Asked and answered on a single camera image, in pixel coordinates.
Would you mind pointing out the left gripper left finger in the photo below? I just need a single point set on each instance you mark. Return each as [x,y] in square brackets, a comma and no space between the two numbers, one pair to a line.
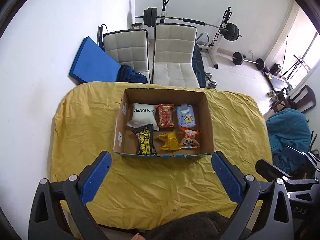
[47,220]

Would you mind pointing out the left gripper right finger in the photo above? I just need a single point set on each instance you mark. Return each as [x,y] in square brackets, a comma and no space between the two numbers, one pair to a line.
[274,220]

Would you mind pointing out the orange red snack bag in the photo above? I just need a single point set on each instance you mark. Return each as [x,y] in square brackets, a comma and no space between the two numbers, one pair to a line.
[189,139]

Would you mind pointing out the black shoe wipes pack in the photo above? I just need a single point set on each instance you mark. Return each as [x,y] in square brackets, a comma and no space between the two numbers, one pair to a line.
[145,140]

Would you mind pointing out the yellow snack bag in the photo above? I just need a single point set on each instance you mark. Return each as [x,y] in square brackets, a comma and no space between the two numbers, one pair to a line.
[170,142]

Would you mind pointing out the white soft pouch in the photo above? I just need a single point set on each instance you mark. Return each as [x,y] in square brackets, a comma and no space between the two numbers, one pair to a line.
[143,114]

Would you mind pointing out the operator hand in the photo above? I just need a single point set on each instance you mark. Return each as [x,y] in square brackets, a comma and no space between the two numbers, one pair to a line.
[138,237]

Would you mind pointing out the dark fuzzy clothing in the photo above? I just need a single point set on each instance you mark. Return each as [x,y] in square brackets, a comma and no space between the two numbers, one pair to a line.
[202,225]

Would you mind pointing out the teal blanket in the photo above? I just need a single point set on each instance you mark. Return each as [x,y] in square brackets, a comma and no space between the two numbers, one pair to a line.
[287,128]

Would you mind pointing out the yellow tablecloth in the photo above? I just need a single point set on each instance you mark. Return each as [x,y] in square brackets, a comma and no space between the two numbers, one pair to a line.
[144,192]

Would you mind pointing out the dark wooden chair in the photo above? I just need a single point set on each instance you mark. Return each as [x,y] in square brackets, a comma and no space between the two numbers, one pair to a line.
[303,101]

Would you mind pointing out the light blue tissue pack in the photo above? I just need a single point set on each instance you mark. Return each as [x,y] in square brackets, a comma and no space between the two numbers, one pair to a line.
[185,116]

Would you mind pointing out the cardboard box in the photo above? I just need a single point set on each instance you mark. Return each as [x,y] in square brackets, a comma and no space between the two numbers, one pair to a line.
[126,142]

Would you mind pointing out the small chrome dumbbell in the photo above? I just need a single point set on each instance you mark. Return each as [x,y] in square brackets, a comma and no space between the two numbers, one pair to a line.
[211,84]

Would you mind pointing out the red snack packet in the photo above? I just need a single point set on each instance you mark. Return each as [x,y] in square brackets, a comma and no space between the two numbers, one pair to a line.
[165,112]

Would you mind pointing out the barbell on floor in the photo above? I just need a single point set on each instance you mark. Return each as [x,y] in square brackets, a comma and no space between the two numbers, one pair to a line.
[238,60]

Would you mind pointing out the blue foam mat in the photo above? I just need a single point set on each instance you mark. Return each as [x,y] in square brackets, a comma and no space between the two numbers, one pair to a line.
[91,63]

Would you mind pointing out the dark blue knitted cloth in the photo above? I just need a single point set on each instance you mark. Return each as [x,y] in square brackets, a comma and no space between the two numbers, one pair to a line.
[129,75]

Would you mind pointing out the black blue weight bench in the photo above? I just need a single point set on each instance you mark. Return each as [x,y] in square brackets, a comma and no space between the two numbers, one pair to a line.
[197,64]

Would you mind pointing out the white weight rack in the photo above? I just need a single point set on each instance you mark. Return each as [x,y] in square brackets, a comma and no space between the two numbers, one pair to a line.
[212,45]

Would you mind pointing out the white padded chair left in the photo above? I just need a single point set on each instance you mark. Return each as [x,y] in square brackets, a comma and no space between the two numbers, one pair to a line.
[129,47]

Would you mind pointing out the white padded chair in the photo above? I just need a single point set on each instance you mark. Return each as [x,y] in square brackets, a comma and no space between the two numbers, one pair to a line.
[129,47]
[172,55]

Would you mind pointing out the white padded chair right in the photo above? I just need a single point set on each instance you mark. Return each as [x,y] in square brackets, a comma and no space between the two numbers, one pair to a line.
[172,55]

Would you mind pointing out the barbell on rack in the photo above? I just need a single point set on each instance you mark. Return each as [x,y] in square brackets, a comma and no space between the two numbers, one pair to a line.
[229,30]

